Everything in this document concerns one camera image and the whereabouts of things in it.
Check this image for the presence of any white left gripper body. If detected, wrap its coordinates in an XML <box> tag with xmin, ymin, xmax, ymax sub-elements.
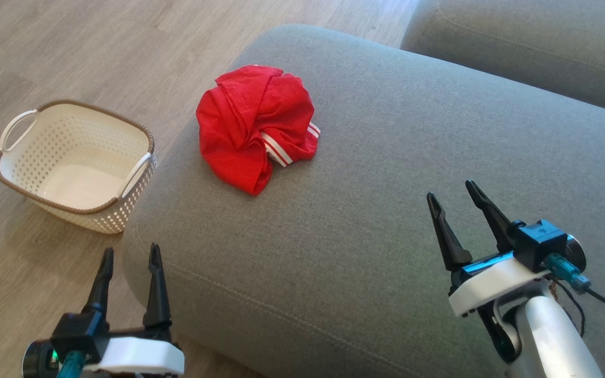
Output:
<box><xmin>83</xmin><ymin>328</ymin><xmax>185</xmax><ymax>376</ymax></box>

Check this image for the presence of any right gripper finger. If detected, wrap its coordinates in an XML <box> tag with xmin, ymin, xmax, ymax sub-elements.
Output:
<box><xmin>426</xmin><ymin>192</ymin><xmax>473</xmax><ymax>272</ymax></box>
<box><xmin>465</xmin><ymin>180</ymin><xmax>525</xmax><ymax>254</ymax></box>

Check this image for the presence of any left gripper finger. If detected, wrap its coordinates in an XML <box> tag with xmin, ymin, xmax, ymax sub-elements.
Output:
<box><xmin>142</xmin><ymin>243</ymin><xmax>173</xmax><ymax>331</ymax></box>
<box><xmin>83</xmin><ymin>247</ymin><xmax>116</xmax><ymax>319</ymax></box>

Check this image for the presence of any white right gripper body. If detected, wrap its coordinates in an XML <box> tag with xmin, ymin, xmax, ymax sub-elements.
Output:
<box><xmin>448</xmin><ymin>251</ymin><xmax>551</xmax><ymax>318</ymax></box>

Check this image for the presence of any red garment striped white trim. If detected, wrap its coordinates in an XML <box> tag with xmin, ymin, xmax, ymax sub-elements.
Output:
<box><xmin>195</xmin><ymin>64</ymin><xmax>321</xmax><ymax>197</ymax></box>

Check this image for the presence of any large grey sofa cushion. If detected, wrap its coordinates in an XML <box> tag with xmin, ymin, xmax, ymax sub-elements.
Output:
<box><xmin>121</xmin><ymin>23</ymin><xmax>605</xmax><ymax>378</ymax></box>

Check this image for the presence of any cream perforated laundry basket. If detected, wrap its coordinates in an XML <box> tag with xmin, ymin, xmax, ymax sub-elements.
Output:
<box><xmin>0</xmin><ymin>99</ymin><xmax>158</xmax><ymax>235</ymax></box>

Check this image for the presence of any small grey sofa cushion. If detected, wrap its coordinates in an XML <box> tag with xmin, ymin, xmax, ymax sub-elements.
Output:
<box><xmin>401</xmin><ymin>0</ymin><xmax>605</xmax><ymax>118</ymax></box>

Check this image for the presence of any teal left camera connector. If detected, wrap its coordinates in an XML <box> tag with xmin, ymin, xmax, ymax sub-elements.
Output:
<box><xmin>55</xmin><ymin>350</ymin><xmax>88</xmax><ymax>378</ymax></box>

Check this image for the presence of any teal camera connector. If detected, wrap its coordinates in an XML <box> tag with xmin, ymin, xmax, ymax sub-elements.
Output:
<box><xmin>55</xmin><ymin>350</ymin><xmax>88</xmax><ymax>378</ymax></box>
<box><xmin>544</xmin><ymin>253</ymin><xmax>593</xmax><ymax>293</ymax></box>

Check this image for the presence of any teal right camera connector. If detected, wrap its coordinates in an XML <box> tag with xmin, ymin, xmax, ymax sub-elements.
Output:
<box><xmin>544</xmin><ymin>253</ymin><xmax>593</xmax><ymax>293</ymax></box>

